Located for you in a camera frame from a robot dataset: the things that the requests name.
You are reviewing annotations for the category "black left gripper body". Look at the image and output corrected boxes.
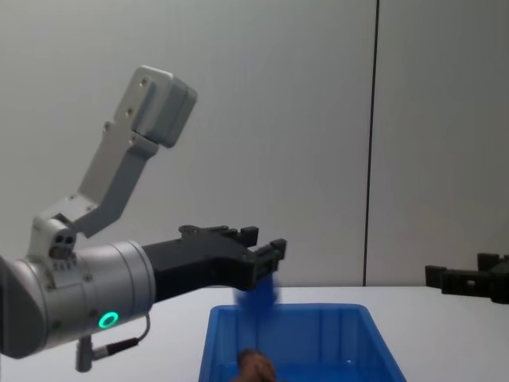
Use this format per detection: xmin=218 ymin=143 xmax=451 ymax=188
xmin=142 ymin=224 xmax=258 ymax=306

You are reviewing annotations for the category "brown object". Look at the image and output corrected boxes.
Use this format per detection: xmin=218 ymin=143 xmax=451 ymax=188
xmin=237 ymin=349 xmax=277 ymax=382

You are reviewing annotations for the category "blue plastic bin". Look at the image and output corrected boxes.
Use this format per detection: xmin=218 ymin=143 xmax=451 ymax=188
xmin=197 ymin=302 xmax=409 ymax=382

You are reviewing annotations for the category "small blue object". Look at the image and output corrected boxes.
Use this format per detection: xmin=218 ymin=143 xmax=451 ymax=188
xmin=231 ymin=275 xmax=284 ymax=320

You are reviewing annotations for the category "thin dark cable with plug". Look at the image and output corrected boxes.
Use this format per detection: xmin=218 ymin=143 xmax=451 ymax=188
xmin=75 ymin=310 xmax=153 ymax=373

